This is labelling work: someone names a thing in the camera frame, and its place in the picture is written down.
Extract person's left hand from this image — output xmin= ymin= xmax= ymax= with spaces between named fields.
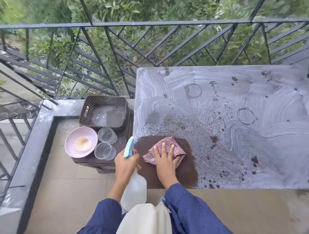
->
xmin=114 ymin=149 xmax=142 ymax=188

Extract person's right hand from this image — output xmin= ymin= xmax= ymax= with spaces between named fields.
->
xmin=154 ymin=142 xmax=182 ymax=190

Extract red checked cleaning cloth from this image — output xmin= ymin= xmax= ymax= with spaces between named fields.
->
xmin=142 ymin=136 xmax=186 ymax=168

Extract white spray bottle blue nozzle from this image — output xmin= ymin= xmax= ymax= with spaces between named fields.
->
xmin=120 ymin=136 xmax=148 ymax=214

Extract person's right forearm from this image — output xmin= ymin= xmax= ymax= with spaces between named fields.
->
xmin=161 ymin=182 xmax=233 ymax=234

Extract person's left forearm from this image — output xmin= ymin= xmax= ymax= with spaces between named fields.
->
xmin=77 ymin=182 xmax=126 ymax=234

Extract dark brown plastic stool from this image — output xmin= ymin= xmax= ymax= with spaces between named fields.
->
xmin=71 ymin=106 xmax=135 ymax=174

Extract clear drinking glass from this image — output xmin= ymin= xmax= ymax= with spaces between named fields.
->
xmin=94 ymin=142 xmax=117 ymax=161
xmin=97 ymin=127 xmax=118 ymax=145

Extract small beige dish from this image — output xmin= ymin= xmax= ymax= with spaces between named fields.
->
xmin=75 ymin=136 xmax=93 ymax=152

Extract cream cloth garment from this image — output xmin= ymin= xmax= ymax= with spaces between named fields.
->
xmin=116 ymin=202 xmax=173 ymax=234

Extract pink bowl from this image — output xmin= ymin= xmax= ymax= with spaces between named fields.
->
xmin=64 ymin=126 xmax=98 ymax=158

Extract brown plastic basket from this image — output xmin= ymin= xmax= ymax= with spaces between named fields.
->
xmin=79 ymin=95 xmax=131 ymax=128

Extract black metal stair railing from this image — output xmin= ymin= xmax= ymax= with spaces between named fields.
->
xmin=0 ymin=60 xmax=58 ymax=202

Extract black metal balcony railing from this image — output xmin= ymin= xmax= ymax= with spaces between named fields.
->
xmin=0 ymin=0 xmax=309 ymax=100

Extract green trees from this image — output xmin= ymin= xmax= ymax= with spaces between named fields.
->
xmin=0 ymin=0 xmax=309 ymax=97

